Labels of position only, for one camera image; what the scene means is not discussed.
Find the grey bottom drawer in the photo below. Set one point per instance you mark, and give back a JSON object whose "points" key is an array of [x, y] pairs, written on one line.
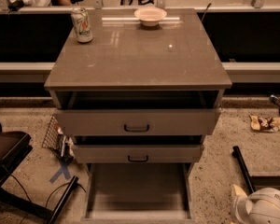
{"points": [[137, 193]]}

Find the grey drawer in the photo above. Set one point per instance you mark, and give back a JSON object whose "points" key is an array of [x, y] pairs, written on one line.
{"points": [[137, 193], [138, 122], [137, 153]]}

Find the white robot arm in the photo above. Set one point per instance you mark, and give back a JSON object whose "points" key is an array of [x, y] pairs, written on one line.
{"points": [[259, 207]]}

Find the grey middle drawer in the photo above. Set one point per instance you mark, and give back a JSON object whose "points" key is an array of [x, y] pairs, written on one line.
{"points": [[137, 153]]}

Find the grey top drawer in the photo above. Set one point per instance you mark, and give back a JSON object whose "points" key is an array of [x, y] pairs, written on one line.
{"points": [[138, 122]]}

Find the grey drawer cabinet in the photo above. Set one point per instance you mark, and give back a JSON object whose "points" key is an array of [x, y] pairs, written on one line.
{"points": [[128, 66]]}

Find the black metal leg right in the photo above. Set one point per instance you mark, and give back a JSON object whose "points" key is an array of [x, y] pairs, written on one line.
{"points": [[248, 180]]}

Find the black metal leg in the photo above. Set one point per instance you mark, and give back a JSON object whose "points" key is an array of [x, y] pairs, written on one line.
{"points": [[248, 180], [61, 203]]}

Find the brown snack bag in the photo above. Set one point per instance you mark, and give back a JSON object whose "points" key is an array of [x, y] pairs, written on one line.
{"points": [[267, 125]]}

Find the black metal leg left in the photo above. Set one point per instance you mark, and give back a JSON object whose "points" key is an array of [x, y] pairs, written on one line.
{"points": [[61, 203]]}

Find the white bowl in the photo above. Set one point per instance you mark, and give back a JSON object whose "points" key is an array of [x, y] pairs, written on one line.
{"points": [[150, 16]]}

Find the black tray stand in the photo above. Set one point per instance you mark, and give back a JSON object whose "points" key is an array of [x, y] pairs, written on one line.
{"points": [[14, 147]]}

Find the green soda can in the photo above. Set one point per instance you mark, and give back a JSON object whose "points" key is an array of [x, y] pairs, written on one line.
{"points": [[81, 23]]}

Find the wire mesh basket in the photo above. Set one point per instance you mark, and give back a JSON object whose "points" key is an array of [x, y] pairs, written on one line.
{"points": [[57, 142]]}

